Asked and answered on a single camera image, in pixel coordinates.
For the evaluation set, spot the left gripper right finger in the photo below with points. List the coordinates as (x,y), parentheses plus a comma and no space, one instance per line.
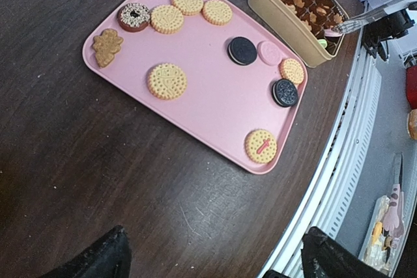
(324,257)

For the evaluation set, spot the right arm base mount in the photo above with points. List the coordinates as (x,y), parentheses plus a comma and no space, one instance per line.
(376,35)

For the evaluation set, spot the chocolate sprinkle donut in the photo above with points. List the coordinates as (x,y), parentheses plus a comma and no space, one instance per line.
(134,17)

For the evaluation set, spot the black sandwich cookie upper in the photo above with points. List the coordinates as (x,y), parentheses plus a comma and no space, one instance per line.
(242,51)

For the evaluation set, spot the beige round biscuit left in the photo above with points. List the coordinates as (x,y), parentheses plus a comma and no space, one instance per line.
(167,81)

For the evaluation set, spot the pink plastic tray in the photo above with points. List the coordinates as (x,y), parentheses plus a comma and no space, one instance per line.
(223,101)

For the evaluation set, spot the brown tree cookie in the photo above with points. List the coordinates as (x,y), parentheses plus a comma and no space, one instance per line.
(106,46)

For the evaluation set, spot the metal serving tongs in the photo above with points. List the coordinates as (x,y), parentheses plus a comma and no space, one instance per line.
(371,16)

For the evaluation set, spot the green sandwich cookie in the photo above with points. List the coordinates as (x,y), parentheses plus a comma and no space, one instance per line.
(323,43)

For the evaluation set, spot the black sandwich cookie lower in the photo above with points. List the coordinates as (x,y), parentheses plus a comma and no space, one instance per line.
(284,93)

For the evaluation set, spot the black sandwich cookie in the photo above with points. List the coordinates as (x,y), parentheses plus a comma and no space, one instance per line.
(284,93)
(242,51)

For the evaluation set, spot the orange drink bottle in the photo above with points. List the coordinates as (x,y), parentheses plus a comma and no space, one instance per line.
(412,124)

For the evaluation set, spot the beige round biscuit top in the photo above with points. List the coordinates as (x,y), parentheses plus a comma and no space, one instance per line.
(167,19)

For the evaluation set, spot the beige round biscuit corner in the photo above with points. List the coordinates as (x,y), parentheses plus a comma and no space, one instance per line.
(292,70)

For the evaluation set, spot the gold cookie tin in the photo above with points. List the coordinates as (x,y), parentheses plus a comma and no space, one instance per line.
(300,23)

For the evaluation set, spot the biscuit with pink stick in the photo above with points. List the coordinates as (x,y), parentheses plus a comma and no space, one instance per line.
(261,146)

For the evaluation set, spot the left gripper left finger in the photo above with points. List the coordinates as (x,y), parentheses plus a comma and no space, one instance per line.
(108,256)

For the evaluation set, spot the beige round biscuit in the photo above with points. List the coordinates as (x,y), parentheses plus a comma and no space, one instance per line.
(167,19)
(217,12)
(188,7)
(167,81)

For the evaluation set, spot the side tray with cookies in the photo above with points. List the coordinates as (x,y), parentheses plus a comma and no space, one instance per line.
(371,252)

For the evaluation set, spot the pink sandwich cookie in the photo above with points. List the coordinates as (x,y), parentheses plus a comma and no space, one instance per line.
(331,33)
(269,53)

